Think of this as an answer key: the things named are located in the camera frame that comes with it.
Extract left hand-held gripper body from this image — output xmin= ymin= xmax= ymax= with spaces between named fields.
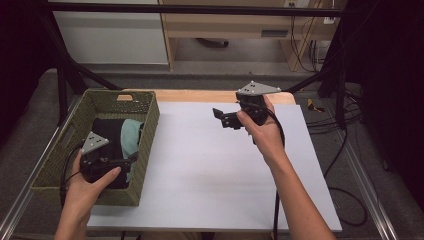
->
xmin=78 ymin=131 xmax=133 ymax=185

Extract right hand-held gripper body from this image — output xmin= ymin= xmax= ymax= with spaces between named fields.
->
xmin=229 ymin=80 xmax=282 ymax=131

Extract black and mint shirt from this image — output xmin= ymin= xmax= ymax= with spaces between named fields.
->
xmin=91 ymin=117 xmax=145 ymax=190

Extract green woven basket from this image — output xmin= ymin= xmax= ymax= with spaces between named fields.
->
xmin=29 ymin=88 xmax=161 ymax=207

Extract person's left hand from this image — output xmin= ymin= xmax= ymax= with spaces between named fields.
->
xmin=63 ymin=149 xmax=123 ymax=216

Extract person's right hand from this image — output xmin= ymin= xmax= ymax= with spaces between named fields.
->
xmin=235 ymin=94 xmax=287 ymax=166

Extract white table board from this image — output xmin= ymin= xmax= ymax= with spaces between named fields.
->
xmin=86 ymin=101 xmax=343 ymax=233

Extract yellow and black tape piece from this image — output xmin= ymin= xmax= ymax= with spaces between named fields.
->
xmin=306 ymin=98 xmax=326 ymax=114

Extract black metal stand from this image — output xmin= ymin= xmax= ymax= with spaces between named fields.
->
xmin=283 ymin=16 xmax=349 ymax=130
xmin=39 ymin=13 xmax=122 ymax=127

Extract wooden desk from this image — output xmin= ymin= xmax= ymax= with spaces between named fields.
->
xmin=158 ymin=0 xmax=336 ymax=73

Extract white cabinet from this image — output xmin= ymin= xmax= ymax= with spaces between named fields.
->
xmin=52 ymin=0 xmax=170 ymax=66

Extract black curtain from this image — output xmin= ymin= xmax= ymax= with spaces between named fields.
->
xmin=0 ymin=0 xmax=66 ymax=143
xmin=343 ymin=0 xmax=424 ymax=213

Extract left hand-held gripper cable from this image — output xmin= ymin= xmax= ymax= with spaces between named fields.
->
xmin=59 ymin=144 xmax=85 ymax=208

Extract hand-held gripper cable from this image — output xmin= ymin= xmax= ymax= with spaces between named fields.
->
xmin=265 ymin=105 xmax=287 ymax=240
xmin=59 ymin=144 xmax=85 ymax=208

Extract cables under desk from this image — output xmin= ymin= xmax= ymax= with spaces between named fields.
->
xmin=289 ymin=15 xmax=322 ymax=73

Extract bundle of black floor cables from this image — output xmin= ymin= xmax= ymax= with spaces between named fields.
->
xmin=305 ymin=89 xmax=364 ymax=135

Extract aluminium rail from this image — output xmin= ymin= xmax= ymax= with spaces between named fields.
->
xmin=0 ymin=96 xmax=80 ymax=240
xmin=333 ymin=128 xmax=400 ymax=240

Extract right hand-held gripper cable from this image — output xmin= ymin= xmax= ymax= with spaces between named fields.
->
xmin=265 ymin=105 xmax=287 ymax=240

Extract black horizontal frame bar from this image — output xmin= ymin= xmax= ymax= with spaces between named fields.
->
xmin=49 ymin=1 xmax=345 ymax=18

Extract black looped floor cable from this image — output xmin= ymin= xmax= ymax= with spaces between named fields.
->
xmin=323 ymin=129 xmax=368 ymax=228

